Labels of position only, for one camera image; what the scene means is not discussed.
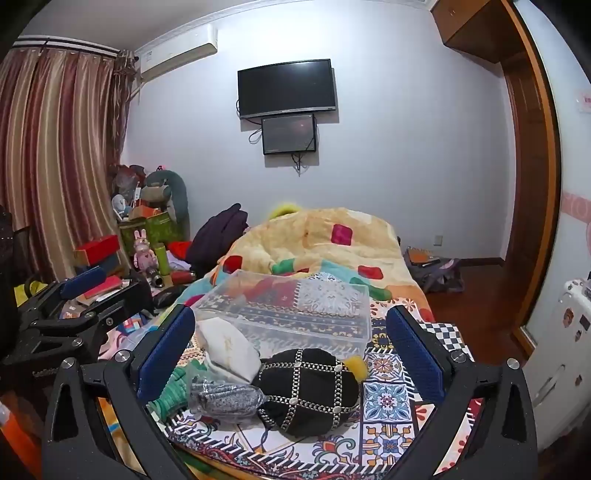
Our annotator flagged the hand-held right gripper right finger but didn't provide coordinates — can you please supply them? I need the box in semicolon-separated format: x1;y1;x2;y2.
385;305;539;480

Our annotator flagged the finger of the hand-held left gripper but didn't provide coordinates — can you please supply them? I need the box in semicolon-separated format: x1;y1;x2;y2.
28;278;154;334
18;266;108;320

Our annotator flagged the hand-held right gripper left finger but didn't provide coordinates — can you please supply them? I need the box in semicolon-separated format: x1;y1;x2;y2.
42;305;197;480

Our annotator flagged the green knitted scarf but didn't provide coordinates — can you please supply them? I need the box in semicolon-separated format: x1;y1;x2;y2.
147;360;204;421

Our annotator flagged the white cloth hat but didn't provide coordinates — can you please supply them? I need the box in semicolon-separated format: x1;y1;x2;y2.
196;318;264;384

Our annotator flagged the grey bagged knit item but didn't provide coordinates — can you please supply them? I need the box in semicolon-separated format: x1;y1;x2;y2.
187;376;271;423

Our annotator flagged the black studded hat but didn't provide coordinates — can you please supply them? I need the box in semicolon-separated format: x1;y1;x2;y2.
252;348;363;439

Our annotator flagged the clear plastic storage box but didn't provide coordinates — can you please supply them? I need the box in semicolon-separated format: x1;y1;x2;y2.
190;269;372;358

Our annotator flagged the red box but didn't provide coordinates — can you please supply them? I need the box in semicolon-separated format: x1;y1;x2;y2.
74;234;121;266

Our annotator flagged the colourful patterned bed sheet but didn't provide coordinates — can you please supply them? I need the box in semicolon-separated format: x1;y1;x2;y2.
99;272;476;480

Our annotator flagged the yellow pom-pom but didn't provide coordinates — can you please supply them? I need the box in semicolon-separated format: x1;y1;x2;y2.
344;354;369;380

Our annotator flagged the pink bunny figure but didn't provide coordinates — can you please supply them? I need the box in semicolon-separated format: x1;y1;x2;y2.
133;229;160;278

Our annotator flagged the green cylinder bottle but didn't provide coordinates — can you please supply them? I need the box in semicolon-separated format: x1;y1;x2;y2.
154;243;172;276

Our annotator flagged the black speckled cloth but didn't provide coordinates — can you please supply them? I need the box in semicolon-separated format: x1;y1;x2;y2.
0;205;33;319

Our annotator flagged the green gift bag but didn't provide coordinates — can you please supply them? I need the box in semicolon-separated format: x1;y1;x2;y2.
117;211;178;259

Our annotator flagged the grey floor bag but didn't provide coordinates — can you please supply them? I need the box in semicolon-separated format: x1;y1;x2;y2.
404;248;462;294

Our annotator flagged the orange packet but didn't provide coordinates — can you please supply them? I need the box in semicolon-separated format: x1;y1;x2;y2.
0;399;42;480

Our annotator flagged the dark purple backpack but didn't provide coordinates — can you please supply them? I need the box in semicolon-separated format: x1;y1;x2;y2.
185;203;250;278

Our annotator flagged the green plush toy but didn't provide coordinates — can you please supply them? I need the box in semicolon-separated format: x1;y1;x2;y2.
141;169;190;241

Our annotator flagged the red striped curtain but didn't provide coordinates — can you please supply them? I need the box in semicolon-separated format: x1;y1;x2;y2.
0;46;139;282

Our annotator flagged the white suitcase with stickers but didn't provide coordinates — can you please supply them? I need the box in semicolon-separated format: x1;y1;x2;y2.
522;272;591;453

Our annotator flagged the yellow patchwork blanket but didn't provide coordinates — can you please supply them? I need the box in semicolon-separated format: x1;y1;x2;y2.
173;208;428;324

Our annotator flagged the yellow plush toy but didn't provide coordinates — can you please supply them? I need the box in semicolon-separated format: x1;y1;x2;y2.
269;202;301;220

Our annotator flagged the white air conditioner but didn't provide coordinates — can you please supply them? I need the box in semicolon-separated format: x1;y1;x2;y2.
137;25;219;84

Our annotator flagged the small black wall monitor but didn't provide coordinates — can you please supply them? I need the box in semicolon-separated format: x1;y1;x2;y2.
261;113;317;156

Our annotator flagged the black wall television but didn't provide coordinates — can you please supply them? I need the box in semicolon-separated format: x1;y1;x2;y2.
237;59;336;120

